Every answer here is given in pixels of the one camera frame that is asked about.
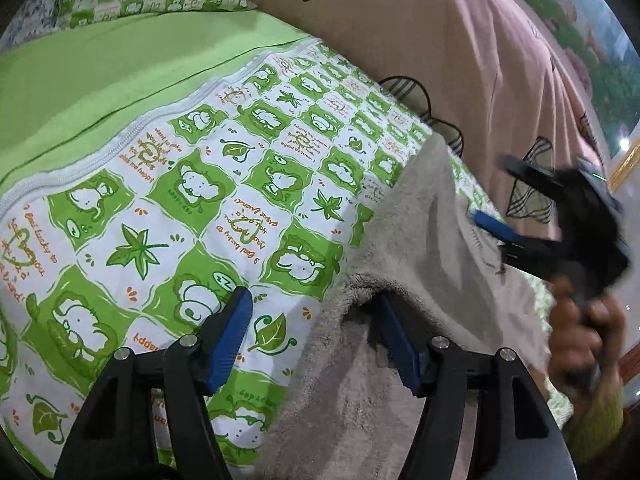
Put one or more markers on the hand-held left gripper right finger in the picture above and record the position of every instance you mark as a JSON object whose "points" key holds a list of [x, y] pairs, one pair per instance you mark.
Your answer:
{"points": [[400, 345]]}

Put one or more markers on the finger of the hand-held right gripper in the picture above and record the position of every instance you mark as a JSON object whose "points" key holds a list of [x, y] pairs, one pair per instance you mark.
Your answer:
{"points": [[492, 227], [525, 170]]}

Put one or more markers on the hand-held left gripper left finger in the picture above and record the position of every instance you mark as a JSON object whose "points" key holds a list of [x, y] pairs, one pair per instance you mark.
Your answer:
{"points": [[230, 340]]}

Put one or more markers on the beige knit sweater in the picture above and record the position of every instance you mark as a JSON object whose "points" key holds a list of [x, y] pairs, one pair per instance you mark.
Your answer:
{"points": [[400, 240]]}

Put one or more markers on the person's right forearm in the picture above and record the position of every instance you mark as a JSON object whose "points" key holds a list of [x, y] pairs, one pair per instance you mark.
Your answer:
{"points": [[595, 425]]}

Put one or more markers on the person's right hand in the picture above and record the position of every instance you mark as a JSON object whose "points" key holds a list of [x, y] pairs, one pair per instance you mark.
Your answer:
{"points": [[570, 330]]}

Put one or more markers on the green patterned bed cover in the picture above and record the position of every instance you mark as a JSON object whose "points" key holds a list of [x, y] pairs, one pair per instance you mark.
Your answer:
{"points": [[200, 185]]}

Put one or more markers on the pink quilt with plaid hearts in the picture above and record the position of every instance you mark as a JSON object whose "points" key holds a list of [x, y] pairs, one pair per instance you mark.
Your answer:
{"points": [[425, 35]]}

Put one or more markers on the plain green bed sheet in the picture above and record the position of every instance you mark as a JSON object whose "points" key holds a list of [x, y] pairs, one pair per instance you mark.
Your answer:
{"points": [[125, 75]]}

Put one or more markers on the floral quilt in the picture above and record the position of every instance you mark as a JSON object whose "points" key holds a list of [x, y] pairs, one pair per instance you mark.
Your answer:
{"points": [[30, 15]]}

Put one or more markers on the golden frame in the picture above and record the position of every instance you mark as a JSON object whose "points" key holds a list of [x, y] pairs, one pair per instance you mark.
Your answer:
{"points": [[626, 162]]}

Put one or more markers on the colourful wall poster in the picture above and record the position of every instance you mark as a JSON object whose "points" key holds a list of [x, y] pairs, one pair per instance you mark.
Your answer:
{"points": [[600, 60]]}

